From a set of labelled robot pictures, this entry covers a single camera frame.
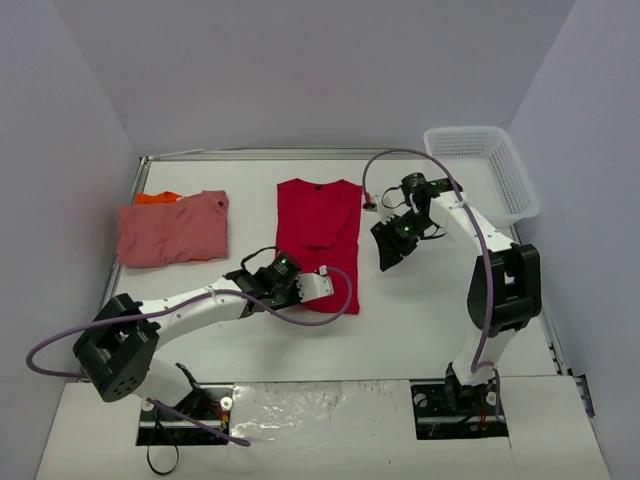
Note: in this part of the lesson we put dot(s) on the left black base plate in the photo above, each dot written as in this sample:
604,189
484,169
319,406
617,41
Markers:
210,404

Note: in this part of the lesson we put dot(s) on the orange folded t-shirt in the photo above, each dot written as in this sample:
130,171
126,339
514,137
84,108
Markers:
161,198

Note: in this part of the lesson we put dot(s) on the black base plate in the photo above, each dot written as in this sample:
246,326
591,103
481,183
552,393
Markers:
436,418
210,404

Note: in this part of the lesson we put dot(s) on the pink folded t-shirt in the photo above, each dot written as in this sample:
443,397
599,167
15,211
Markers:
192,228

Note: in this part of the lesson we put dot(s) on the red t-shirt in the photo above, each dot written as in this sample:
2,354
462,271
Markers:
319,225

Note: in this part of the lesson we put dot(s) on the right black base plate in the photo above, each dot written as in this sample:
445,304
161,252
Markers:
436,418

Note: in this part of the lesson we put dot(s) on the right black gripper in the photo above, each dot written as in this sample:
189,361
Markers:
391,238

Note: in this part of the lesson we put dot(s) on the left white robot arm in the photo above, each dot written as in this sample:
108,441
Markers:
117,352

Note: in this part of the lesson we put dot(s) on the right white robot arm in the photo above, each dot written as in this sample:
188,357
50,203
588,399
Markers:
505,287

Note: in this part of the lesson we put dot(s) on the white plastic basket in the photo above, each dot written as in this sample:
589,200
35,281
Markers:
485,162

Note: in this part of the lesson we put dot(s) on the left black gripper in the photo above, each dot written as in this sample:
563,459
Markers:
292,293

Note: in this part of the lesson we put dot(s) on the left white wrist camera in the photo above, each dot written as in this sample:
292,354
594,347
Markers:
313,286

